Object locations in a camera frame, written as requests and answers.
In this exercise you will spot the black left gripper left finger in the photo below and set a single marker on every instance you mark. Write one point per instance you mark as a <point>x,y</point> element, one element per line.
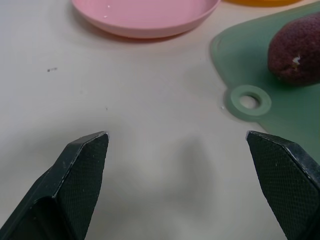
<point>75,185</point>

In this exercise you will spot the green cutting board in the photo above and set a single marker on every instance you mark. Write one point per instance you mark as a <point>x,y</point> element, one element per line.
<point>250,55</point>

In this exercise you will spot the pink plate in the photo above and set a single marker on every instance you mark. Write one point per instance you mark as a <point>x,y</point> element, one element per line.
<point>147,15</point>

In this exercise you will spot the orange plate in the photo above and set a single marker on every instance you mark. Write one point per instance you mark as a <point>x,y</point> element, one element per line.
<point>262,2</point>

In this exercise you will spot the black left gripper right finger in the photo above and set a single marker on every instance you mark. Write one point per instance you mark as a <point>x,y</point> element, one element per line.
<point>282,180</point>

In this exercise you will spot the dark red avocado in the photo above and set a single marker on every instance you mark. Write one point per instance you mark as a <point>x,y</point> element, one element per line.
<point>297,50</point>

